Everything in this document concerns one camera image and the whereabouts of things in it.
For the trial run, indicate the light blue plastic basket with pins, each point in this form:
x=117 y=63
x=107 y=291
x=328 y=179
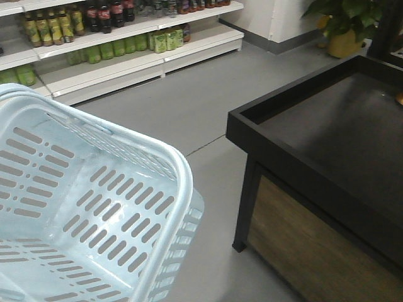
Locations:
x=90 y=210

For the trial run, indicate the black wooden produce stand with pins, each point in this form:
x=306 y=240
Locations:
x=321 y=200

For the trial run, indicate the white supermarket shelf unit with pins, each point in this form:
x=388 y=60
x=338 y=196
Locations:
x=72 y=84

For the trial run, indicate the green potted plant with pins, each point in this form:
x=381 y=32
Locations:
x=346 y=24

